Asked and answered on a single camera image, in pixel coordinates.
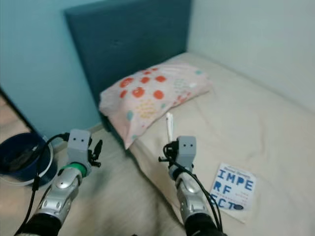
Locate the white tube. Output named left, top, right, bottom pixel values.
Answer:
left=165, top=112, right=175, bottom=145

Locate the pink pillow with orange spots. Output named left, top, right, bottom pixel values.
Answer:
left=98, top=63, right=213, bottom=150

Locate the white book with blue letters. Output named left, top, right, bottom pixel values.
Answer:
left=209, top=163, right=258, bottom=211

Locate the clear plastic rubbish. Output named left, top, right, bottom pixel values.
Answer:
left=7, top=147, right=42, bottom=170

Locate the mattress with cream sheet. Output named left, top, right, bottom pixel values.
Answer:
left=128, top=52, right=315, bottom=236

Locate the blue plastic bucket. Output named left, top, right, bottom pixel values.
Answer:
left=0, top=131, right=54, bottom=187

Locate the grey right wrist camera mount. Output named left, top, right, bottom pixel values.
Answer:
left=177, top=136, right=197, bottom=171

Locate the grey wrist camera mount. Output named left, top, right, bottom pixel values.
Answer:
left=177, top=136, right=197, bottom=171
left=68, top=129, right=92, bottom=168

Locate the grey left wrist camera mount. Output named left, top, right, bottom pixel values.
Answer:
left=68, top=129, right=92, bottom=168

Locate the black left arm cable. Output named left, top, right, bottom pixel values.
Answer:
left=17, top=132, right=71, bottom=236

